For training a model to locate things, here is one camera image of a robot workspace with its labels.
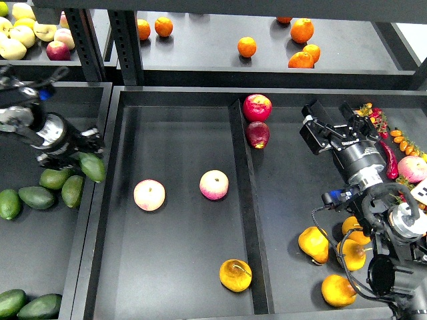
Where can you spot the black centre tray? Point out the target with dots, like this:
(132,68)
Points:
(165,264)

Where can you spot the large orange right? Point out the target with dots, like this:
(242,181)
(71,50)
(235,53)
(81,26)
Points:
(302,30)

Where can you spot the pink apple centre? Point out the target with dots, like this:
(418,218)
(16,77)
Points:
(214,184)

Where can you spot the orange centre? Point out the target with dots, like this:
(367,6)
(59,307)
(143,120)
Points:
(247,47)

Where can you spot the black shelf post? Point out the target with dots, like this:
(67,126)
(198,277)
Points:
(126,37)
(86,44)

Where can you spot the yellow pear with stem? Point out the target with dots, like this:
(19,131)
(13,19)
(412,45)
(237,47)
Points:
(235,275)

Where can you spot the pink apple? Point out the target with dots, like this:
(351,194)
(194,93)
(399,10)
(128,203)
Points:
(214,184)
(149,195)

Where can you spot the black shelf post left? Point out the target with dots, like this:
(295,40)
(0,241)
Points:
(86,44)

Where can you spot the red apple upper shelf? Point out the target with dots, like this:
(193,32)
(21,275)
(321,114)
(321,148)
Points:
(58,51)

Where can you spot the orange cherry tomato vine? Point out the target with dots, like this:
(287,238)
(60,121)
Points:
(405,145)

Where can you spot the pale yellow apple front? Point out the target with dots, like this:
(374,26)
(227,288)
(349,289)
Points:
(12,49)

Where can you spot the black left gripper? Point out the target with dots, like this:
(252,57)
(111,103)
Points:
(64,152)

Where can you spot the black upper left shelf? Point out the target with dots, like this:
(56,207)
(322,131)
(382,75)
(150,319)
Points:
(36,64)

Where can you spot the yellow pear brown tip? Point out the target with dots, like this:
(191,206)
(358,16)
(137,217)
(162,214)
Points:
(357,235)

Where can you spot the bright red apple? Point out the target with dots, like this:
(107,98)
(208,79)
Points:
(257,107)

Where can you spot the pink apple left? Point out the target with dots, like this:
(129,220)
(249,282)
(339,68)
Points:
(149,195)

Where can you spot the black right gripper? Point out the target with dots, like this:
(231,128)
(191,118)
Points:
(321,135)

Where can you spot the pink apple right bin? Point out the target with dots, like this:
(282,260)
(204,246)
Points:
(412,168)

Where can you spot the orange partly hidden top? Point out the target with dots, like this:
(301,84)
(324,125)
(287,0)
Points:
(283,20)

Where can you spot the black shelf post right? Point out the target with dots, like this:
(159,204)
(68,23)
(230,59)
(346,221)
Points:
(126,37)

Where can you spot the black shelf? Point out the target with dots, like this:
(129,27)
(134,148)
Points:
(202,51)
(36,64)

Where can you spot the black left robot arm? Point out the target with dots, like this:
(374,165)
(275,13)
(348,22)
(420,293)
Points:
(22,111)

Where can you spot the black tray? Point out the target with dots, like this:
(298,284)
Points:
(49,251)
(165,264)

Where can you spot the orange right small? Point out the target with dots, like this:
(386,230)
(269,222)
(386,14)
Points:
(313,50)

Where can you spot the red chili pepper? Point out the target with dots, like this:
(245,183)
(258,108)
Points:
(392,164)

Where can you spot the yellow apple with stem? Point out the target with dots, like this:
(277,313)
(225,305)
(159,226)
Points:
(44,32)

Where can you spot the dark red apple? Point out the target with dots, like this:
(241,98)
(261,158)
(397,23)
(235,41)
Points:
(257,134)

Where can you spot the cherry tomato bunch top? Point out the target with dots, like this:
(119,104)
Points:
(377,117)

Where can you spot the black left tray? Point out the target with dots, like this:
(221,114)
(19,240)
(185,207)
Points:
(49,251)

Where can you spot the yellow pear left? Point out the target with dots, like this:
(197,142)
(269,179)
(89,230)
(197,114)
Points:
(313,243)

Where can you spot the green avocado top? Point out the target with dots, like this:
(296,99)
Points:
(54,179)

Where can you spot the green avocado middle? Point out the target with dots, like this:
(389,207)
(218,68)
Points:
(36,197)

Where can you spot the green avocado far left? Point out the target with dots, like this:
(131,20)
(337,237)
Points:
(11,204)

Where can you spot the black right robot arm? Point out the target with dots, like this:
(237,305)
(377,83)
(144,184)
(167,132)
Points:
(387,213)

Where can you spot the dark green avocado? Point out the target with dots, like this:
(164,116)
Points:
(92,166)

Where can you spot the yellow pear middle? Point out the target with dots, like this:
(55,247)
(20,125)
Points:
(354,254)

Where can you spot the white label card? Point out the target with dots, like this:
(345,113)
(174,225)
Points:
(419,192)

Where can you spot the pale peach upper shelf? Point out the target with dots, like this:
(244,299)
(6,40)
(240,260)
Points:
(64,35)

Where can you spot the orange front right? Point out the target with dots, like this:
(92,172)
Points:
(302,60)

